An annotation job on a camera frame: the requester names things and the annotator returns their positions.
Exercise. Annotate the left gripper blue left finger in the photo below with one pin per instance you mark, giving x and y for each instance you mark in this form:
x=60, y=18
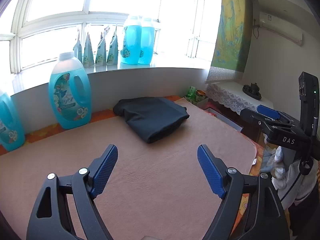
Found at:
x=100, y=170

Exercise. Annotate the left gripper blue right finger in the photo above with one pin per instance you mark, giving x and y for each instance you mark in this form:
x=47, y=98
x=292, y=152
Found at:
x=214, y=170

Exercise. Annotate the black pants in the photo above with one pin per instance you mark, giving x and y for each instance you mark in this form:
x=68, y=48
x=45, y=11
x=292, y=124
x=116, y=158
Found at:
x=152, y=118

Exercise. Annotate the right hand white glove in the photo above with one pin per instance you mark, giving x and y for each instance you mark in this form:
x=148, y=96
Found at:
x=292, y=187

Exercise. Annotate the black tea set tray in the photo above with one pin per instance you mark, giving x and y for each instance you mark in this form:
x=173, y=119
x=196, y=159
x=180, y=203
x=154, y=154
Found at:
x=252, y=91

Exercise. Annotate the round tin can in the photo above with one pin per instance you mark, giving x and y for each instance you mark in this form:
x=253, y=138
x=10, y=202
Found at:
x=199, y=95

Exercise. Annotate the white lace covered table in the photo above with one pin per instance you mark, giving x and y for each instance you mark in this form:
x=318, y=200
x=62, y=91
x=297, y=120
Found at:
x=230, y=95

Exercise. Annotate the green tea box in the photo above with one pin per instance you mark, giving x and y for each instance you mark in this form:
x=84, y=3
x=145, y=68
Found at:
x=190, y=96

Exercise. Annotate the blue detergent bottle near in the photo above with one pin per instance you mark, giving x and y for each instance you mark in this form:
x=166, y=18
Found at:
x=69, y=92

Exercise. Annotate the blue detergent bottle far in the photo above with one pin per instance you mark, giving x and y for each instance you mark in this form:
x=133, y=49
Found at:
x=12, y=132

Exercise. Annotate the white air conditioner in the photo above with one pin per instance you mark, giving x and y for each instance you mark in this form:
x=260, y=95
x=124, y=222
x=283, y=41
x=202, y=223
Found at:
x=281, y=27

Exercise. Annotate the blue detergent bottle on sill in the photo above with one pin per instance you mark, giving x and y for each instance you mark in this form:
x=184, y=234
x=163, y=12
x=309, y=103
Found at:
x=130, y=52

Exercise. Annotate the green landscape wall painting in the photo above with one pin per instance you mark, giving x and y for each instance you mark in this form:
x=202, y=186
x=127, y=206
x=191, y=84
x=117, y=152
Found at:
x=234, y=35

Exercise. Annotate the white window frame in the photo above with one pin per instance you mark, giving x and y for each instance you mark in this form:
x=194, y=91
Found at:
x=35, y=32

